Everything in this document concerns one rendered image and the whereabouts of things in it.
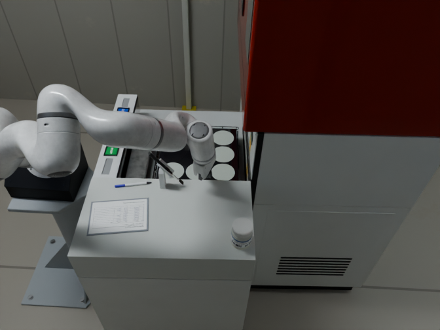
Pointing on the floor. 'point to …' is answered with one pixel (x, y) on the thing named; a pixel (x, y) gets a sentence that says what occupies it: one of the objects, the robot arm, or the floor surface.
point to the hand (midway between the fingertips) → (207, 173)
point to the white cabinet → (167, 303)
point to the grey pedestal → (56, 253)
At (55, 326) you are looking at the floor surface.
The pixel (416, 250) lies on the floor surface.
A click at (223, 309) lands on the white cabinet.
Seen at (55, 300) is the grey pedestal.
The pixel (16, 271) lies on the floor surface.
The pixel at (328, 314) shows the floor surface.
